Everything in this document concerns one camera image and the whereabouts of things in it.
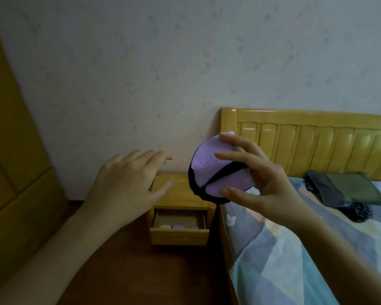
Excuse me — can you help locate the person's left hand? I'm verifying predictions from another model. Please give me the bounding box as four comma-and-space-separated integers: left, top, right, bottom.
82, 150, 174, 232

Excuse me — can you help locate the person's right hand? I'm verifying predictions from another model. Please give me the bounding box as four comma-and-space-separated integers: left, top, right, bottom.
214, 132, 319, 228

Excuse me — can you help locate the person's left forearm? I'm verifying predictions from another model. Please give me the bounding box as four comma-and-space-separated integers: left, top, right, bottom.
0, 205, 121, 305

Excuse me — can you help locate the yellow wooden nightstand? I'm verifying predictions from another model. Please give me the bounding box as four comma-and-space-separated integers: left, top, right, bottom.
147, 172, 217, 247

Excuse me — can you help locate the pastel patchwork bed sheet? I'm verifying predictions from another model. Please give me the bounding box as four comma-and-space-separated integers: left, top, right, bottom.
223, 176, 381, 305

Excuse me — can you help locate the yellow wooden headboard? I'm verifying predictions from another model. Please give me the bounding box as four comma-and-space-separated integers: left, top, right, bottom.
218, 107, 381, 305

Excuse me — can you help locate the grey green pillow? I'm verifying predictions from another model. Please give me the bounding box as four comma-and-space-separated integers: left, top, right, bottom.
325, 173, 381, 208

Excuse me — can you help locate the navy patterned cloth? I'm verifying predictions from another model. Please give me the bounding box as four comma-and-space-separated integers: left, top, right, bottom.
339, 202, 374, 223

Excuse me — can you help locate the yellow wooden wardrobe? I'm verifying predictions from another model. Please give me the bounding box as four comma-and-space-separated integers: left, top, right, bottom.
0, 11, 69, 297

